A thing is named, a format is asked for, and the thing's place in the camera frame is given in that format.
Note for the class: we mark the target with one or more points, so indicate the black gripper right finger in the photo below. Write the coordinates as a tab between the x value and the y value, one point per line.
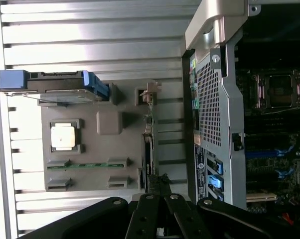
187	219

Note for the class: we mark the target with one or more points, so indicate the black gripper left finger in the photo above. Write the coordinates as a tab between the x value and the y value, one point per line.
142	216

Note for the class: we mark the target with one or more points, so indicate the green RAM stick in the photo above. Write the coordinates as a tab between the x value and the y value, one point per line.
90	166

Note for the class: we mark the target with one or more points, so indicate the grey parts rack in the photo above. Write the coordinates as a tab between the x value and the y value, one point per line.
95	149

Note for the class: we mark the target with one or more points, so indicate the green motherboard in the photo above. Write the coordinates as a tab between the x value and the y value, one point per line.
264	154

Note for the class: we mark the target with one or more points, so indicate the silver CPU chip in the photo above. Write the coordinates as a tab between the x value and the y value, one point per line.
62	135

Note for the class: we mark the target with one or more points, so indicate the open black PC case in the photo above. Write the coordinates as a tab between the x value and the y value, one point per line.
214	104

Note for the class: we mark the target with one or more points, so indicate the metal CPU socket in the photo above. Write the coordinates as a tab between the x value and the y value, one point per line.
277	90

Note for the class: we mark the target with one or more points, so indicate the hard disk blue carrier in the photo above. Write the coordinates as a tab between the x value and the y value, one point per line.
55	83

